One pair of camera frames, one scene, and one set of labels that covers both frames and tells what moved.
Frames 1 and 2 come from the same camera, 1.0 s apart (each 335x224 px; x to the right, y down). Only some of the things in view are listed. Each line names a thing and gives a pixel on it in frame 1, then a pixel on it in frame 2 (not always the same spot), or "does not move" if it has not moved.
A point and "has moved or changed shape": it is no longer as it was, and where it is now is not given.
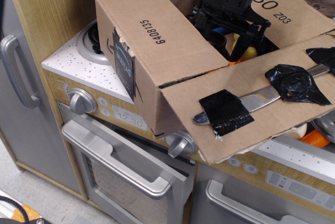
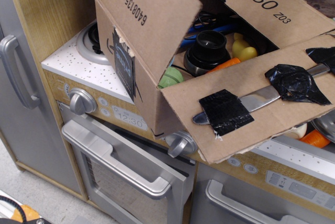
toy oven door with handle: (130, 177) does not move
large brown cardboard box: (183, 89) has moved or changed shape
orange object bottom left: (32, 214) does not move
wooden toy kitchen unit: (67, 119) does not move
